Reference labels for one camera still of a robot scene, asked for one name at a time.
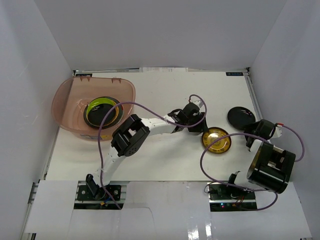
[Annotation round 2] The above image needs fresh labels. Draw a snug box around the lime green plate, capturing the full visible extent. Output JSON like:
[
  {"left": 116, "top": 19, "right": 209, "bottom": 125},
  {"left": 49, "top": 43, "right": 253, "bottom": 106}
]
[{"left": 83, "top": 96, "right": 124, "bottom": 129}]

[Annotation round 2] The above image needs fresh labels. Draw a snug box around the black glossy plate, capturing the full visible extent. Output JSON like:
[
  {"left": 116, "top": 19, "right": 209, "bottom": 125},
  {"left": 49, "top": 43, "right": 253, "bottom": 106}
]
[
  {"left": 83, "top": 103, "right": 119, "bottom": 128},
  {"left": 227, "top": 106, "right": 256, "bottom": 131}
]

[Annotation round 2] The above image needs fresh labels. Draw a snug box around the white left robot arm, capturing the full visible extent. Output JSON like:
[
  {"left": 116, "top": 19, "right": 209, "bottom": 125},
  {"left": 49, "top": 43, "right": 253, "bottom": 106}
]
[{"left": 85, "top": 100, "right": 208, "bottom": 200}]

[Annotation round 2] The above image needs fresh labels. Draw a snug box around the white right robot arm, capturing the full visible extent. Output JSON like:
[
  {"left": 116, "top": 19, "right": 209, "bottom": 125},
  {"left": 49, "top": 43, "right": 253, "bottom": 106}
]
[{"left": 232, "top": 119, "right": 296, "bottom": 194}]

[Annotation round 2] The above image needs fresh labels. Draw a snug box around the pink translucent plastic bin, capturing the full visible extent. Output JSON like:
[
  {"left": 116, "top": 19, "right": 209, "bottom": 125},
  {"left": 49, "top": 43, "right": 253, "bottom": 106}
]
[{"left": 51, "top": 76, "right": 136, "bottom": 141}]

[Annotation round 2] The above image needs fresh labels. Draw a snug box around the small yellow patterned plate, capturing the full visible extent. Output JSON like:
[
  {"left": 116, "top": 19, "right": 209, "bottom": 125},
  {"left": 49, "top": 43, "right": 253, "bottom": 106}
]
[{"left": 201, "top": 127, "right": 232, "bottom": 154}]

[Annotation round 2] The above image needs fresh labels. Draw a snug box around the blue table label sticker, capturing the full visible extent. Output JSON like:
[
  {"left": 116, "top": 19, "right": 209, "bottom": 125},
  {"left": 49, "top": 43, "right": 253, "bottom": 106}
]
[{"left": 225, "top": 72, "right": 244, "bottom": 77}]

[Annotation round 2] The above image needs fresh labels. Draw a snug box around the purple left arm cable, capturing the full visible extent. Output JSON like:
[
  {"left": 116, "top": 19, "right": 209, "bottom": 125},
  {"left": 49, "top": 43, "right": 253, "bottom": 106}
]
[{"left": 97, "top": 94, "right": 208, "bottom": 210}]

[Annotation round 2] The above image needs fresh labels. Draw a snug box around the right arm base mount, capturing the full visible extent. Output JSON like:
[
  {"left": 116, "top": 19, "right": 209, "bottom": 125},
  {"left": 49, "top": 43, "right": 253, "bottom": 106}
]
[{"left": 204, "top": 182, "right": 258, "bottom": 212}]

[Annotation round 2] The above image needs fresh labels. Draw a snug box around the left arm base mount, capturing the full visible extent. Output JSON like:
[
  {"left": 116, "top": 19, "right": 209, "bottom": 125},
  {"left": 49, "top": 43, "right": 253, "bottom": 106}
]
[{"left": 74, "top": 184, "right": 125, "bottom": 210}]

